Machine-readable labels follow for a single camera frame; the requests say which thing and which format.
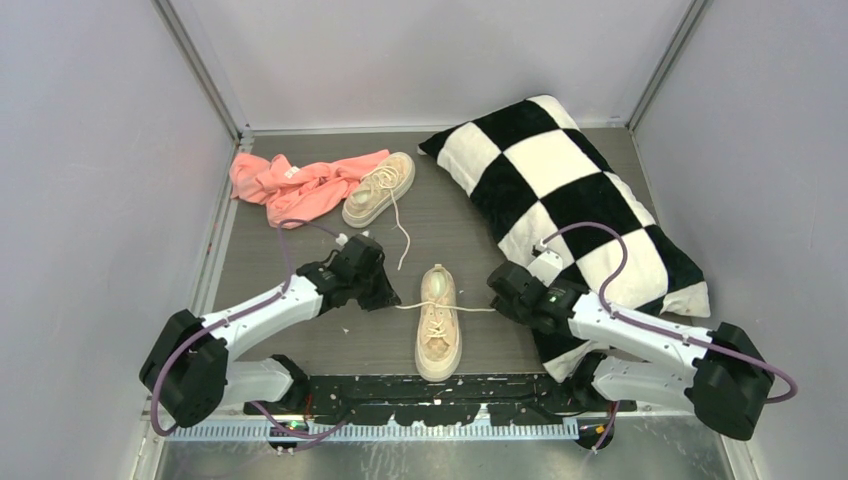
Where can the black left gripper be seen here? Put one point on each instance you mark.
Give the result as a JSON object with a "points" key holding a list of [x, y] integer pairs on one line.
{"points": [[384, 296]]}

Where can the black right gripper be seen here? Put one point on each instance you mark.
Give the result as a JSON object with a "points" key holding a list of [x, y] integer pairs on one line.
{"points": [[499, 303]]}

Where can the beige sneaker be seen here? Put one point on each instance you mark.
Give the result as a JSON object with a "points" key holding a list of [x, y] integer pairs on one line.
{"points": [[380, 189], [438, 341]]}

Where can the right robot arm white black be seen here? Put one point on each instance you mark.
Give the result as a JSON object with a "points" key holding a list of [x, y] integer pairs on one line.
{"points": [[613, 354]]}

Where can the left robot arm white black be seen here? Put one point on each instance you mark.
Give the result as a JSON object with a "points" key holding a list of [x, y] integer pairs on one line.
{"points": [[196, 367]]}

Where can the black white checkered pillow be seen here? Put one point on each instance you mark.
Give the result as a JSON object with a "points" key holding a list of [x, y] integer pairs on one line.
{"points": [[535, 178]]}

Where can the pink cloth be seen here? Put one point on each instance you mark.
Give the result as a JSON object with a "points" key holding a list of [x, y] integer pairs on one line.
{"points": [[290, 192]]}

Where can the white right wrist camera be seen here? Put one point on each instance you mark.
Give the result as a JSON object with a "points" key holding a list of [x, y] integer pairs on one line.
{"points": [[546, 266]]}

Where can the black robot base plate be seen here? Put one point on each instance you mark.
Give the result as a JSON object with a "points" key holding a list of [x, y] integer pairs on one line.
{"points": [[375, 400]]}

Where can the aluminium front rail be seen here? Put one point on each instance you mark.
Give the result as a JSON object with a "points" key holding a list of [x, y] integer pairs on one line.
{"points": [[288, 430]]}

